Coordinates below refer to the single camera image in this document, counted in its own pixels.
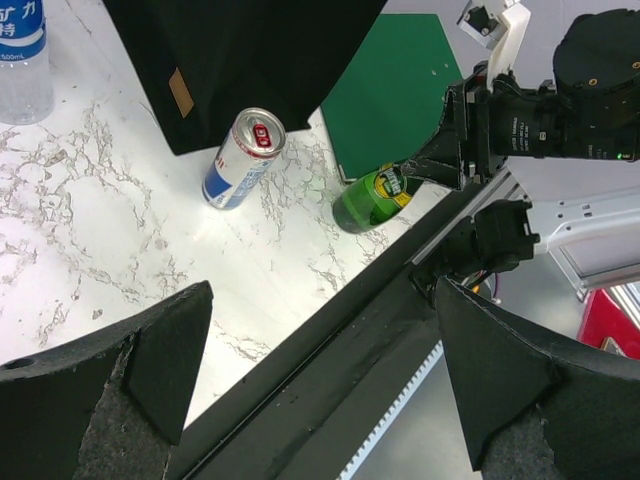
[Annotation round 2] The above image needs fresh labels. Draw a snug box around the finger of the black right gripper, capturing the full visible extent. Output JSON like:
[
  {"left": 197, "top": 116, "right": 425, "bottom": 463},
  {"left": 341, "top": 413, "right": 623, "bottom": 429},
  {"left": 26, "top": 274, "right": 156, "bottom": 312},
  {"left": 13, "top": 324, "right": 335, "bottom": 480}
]
[{"left": 402, "top": 84, "right": 468, "bottom": 190}]

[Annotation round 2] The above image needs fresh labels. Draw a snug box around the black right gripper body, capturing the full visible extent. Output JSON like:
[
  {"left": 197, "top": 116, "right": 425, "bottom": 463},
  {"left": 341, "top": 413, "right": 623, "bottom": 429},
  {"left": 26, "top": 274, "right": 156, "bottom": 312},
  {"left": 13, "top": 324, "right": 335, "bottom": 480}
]
[{"left": 457, "top": 61, "right": 639, "bottom": 183}]

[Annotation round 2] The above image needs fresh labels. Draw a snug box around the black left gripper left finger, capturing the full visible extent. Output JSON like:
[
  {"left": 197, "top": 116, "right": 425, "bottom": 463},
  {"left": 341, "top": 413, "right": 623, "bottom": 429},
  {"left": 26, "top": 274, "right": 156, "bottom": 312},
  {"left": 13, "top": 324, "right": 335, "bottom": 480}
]
[{"left": 1, "top": 281, "right": 213, "bottom": 479}]

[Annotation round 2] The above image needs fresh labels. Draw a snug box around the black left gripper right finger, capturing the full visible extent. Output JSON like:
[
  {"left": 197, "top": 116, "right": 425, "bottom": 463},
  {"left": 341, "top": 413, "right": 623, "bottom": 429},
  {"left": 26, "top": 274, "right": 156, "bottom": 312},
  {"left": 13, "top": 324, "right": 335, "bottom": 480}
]
[{"left": 435, "top": 279, "right": 639, "bottom": 479}]

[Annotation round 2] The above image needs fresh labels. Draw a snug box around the green glass Perrier bottle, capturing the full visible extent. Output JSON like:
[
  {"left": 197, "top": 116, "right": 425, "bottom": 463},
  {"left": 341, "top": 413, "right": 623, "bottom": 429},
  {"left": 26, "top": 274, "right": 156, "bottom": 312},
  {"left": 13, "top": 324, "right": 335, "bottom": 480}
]
[{"left": 332, "top": 163, "right": 423, "bottom": 234}]

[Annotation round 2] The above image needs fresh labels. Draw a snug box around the silver blue energy drink can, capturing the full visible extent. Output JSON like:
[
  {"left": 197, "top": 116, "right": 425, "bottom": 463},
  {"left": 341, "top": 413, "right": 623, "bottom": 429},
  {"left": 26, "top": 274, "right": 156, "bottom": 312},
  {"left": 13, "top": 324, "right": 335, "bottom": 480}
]
[{"left": 202, "top": 107, "right": 286, "bottom": 210}]

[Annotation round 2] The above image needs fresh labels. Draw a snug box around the black canvas bag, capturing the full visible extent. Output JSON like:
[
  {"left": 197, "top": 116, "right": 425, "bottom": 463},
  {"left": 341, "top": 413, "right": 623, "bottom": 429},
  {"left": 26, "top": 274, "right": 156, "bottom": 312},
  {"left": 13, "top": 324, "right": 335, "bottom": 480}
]
[{"left": 105, "top": 0, "right": 385, "bottom": 155}]

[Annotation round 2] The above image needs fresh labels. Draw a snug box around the green binder folder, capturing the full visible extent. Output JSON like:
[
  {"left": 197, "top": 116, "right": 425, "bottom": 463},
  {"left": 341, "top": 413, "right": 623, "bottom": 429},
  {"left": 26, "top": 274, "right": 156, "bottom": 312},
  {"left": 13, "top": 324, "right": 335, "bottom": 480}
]
[{"left": 321, "top": 13, "right": 461, "bottom": 184}]

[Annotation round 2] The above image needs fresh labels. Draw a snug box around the red object beside table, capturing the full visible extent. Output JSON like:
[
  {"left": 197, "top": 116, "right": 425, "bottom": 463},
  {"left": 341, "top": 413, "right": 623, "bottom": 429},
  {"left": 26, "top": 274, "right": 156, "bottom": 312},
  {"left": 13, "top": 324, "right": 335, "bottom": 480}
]
[{"left": 577, "top": 289, "right": 639, "bottom": 360}]

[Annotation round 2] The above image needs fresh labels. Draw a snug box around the clear water bottle blue label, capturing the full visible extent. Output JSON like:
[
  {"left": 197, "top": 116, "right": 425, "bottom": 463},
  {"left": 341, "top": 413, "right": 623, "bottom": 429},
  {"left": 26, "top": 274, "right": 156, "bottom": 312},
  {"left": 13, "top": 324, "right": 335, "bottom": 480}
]
[{"left": 1, "top": 0, "right": 54, "bottom": 125}]

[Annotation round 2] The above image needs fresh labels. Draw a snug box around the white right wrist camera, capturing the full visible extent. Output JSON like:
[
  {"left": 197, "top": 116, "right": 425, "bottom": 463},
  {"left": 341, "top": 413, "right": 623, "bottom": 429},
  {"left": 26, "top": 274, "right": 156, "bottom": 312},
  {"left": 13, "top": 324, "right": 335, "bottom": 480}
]
[{"left": 456, "top": 0, "right": 531, "bottom": 92}]

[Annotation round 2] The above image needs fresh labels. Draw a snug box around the white cable duct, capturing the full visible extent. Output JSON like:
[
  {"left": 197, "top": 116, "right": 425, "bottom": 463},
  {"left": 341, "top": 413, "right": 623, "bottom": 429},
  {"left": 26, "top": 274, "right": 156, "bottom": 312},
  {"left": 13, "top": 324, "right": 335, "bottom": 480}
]
[{"left": 336, "top": 340, "right": 444, "bottom": 480}]

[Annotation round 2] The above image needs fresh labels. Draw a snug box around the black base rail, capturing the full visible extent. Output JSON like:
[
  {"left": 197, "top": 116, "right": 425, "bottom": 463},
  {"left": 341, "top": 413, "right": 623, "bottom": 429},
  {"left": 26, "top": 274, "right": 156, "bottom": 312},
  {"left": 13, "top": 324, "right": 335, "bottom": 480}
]
[{"left": 168, "top": 186, "right": 494, "bottom": 479}]

